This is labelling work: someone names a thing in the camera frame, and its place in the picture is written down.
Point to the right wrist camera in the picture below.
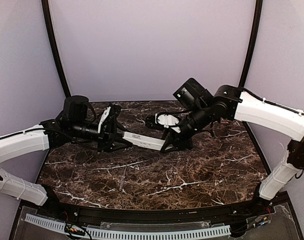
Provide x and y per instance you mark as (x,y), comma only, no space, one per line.
(150,123)

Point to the white remote control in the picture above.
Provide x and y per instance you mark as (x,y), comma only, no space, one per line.
(144,141)

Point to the black right frame post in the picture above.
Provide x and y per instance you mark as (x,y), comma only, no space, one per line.
(252,42)

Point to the black frame post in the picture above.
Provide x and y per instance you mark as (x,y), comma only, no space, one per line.
(54,47)
(252,42)

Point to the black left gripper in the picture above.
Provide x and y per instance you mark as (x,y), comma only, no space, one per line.
(106,133)

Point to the black left frame post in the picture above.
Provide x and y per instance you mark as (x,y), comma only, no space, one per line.
(54,47)

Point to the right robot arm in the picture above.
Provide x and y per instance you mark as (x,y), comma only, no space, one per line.
(239,104)

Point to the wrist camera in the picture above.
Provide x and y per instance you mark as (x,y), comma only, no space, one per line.
(150,123)
(115,110)

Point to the white cable duct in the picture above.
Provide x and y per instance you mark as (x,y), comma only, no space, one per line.
(116,231)

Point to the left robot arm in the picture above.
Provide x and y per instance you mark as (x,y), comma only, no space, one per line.
(71,125)

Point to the black front rail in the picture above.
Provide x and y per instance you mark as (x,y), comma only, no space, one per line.
(230,213)

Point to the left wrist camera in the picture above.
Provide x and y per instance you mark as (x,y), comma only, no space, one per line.
(115,110)

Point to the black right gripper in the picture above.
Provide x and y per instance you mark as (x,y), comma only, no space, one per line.
(173,135)

